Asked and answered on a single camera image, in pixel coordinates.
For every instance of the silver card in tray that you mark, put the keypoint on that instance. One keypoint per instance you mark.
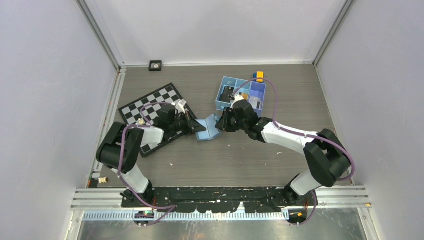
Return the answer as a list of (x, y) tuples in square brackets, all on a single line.
[(256, 102)]

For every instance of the small black square device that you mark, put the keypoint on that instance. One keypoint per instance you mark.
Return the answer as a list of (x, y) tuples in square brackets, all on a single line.
[(155, 66)]

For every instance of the black white chessboard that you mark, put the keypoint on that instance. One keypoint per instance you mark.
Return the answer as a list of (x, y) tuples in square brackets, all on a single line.
[(146, 108)]

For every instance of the blue three-compartment organizer tray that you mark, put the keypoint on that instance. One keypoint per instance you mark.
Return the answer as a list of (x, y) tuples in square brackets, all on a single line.
[(253, 88)]

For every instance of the black card in tray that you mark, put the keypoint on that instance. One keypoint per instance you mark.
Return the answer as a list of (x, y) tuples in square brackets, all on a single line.
[(226, 94)]

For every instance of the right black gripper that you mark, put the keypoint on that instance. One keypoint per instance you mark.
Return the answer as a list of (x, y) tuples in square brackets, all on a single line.
[(223, 123)]

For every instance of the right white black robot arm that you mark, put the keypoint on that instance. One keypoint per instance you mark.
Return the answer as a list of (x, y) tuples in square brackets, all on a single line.
[(326, 158)]

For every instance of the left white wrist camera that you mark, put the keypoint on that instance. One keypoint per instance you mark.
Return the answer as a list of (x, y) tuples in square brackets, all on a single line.
[(180, 105)]

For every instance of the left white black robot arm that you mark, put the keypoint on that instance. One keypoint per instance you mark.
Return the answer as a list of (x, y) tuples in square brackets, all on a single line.
[(121, 146)]

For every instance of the cream chess piece on floor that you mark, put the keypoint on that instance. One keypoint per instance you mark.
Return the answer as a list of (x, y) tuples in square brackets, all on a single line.
[(103, 180)]

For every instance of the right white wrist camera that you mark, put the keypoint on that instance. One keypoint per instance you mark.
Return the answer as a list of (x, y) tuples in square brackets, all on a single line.
[(237, 98)]

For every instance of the blue yellow toy block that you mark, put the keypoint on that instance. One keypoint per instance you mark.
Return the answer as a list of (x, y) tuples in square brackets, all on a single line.
[(259, 76)]

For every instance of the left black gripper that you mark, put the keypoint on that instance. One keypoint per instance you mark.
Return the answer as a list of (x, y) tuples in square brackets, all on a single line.
[(194, 126)]

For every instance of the light blue card holder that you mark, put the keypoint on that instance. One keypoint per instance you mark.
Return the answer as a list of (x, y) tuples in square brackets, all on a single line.
[(210, 132)]

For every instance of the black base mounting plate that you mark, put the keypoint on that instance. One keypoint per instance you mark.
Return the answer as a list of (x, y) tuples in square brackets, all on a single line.
[(217, 200)]

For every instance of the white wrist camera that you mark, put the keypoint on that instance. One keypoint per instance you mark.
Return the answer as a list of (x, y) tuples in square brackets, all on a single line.
[(180, 105), (237, 98)]

